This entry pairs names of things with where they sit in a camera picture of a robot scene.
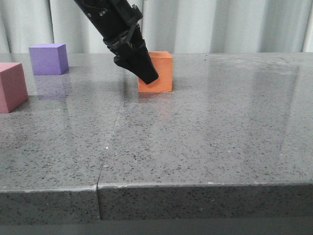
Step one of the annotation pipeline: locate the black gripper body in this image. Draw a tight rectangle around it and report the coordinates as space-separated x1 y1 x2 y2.
75 0 143 49

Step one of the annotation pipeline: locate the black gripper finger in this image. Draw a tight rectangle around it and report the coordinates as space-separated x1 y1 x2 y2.
114 41 159 84
127 23 145 49

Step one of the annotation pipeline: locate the orange foam cube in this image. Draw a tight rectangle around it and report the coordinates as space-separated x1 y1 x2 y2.
138 51 173 93

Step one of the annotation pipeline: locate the white pleated curtain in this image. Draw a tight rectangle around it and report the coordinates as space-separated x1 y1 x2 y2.
0 0 313 53

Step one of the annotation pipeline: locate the purple foam cube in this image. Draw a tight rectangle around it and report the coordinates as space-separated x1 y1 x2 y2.
29 43 69 75

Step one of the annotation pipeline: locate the pink foam cube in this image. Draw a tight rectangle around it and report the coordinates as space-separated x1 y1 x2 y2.
0 62 28 113

